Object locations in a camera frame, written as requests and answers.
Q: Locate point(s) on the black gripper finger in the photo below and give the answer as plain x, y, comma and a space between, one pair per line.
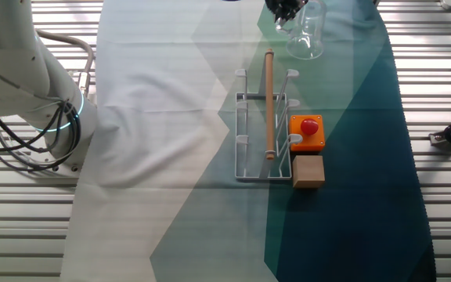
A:
296, 4
277, 9

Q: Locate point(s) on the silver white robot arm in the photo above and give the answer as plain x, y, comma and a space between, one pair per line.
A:
10, 58

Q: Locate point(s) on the orange box red push button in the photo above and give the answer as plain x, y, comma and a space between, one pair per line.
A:
298, 145

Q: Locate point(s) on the plain wooden block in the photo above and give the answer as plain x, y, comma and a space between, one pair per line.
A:
307, 172

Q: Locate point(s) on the blue green white tablecloth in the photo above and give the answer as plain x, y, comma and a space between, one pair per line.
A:
151, 137

